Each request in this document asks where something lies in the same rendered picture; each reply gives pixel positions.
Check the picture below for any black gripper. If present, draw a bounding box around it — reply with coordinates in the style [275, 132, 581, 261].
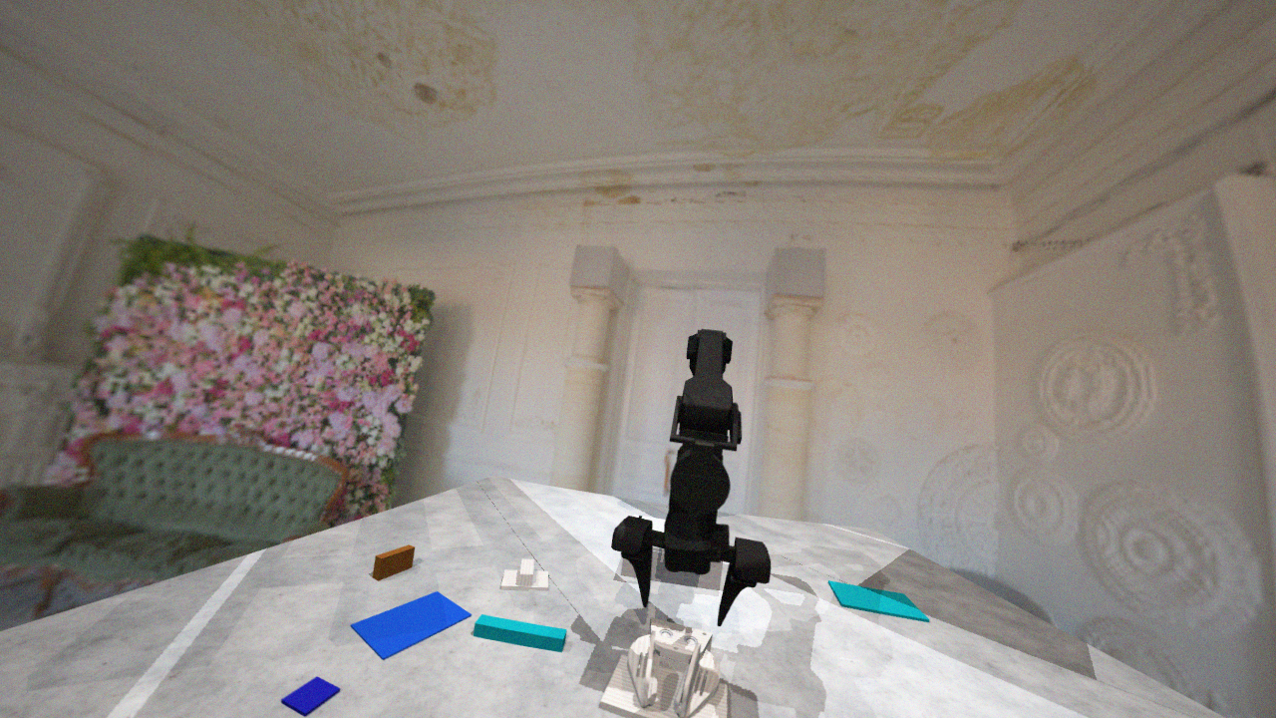
[611, 517, 771, 626]

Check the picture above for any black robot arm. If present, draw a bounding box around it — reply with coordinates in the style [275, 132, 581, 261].
[664, 329, 743, 574]

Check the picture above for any brown rectangular block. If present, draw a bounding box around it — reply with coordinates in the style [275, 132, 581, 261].
[373, 545, 415, 580]

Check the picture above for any teal flat plate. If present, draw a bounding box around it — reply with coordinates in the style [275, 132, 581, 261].
[828, 582, 930, 622]

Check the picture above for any blue flat rectangular plate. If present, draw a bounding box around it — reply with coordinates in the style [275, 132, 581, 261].
[281, 677, 339, 717]
[351, 590, 472, 661]

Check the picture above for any teal rectangular bar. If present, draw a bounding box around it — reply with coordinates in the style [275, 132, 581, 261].
[473, 613, 567, 652]

